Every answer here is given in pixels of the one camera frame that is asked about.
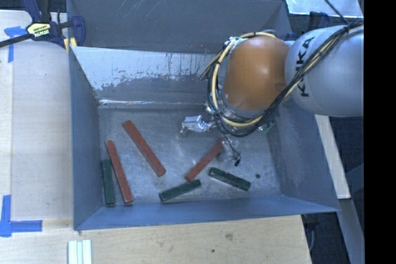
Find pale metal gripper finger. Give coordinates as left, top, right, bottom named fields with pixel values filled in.
left=184, top=115, right=207, bottom=127
left=180, top=124, right=209, bottom=137

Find red-brown flat block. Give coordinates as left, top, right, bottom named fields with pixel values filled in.
left=184, top=140, right=225, bottom=182
left=122, top=119, right=167, bottom=177
left=105, top=140, right=134, bottom=206

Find dark green flat block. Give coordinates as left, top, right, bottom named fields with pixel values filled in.
left=101, top=159, right=117, bottom=207
left=208, top=167, right=252, bottom=192
left=158, top=179, right=202, bottom=203

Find grey metal bin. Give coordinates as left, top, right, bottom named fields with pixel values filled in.
left=64, top=0, right=342, bottom=231

